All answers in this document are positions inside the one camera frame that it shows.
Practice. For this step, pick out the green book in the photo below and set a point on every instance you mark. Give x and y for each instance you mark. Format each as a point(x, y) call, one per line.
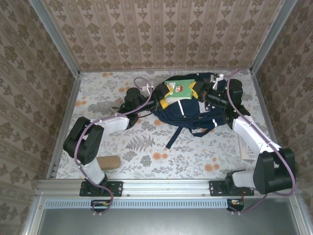
point(185, 94)

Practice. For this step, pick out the navy blue backpack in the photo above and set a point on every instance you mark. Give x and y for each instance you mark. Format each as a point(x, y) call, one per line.
point(190, 115)

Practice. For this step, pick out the brown cork pencil case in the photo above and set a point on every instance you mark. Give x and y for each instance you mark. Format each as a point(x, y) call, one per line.
point(110, 162)

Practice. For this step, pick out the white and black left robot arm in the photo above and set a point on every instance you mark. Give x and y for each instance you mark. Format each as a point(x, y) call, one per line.
point(115, 123)

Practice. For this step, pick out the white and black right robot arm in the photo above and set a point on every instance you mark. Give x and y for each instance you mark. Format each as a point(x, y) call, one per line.
point(249, 133)

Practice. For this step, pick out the small grey device red light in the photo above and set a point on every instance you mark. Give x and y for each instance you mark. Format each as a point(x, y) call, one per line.
point(116, 107)

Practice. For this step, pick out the floral table cover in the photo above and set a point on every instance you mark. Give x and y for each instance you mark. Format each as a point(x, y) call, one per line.
point(207, 171)

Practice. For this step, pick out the grey metal sheet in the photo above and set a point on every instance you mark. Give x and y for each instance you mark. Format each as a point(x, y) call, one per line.
point(159, 222)

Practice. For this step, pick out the aluminium side rail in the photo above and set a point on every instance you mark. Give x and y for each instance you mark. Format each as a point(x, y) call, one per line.
point(258, 88)
point(69, 105)

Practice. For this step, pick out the thin aluminium wall rail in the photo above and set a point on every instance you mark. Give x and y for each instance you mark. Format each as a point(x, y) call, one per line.
point(110, 70)

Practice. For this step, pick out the aluminium frame post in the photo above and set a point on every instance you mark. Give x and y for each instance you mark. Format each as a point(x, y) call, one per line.
point(274, 36)
point(53, 36)

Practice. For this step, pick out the long aluminium base rail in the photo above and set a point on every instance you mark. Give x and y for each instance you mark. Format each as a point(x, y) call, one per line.
point(166, 186)

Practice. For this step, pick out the aluminium lower frame bar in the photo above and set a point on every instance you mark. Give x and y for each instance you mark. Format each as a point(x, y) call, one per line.
point(302, 215)
point(33, 215)

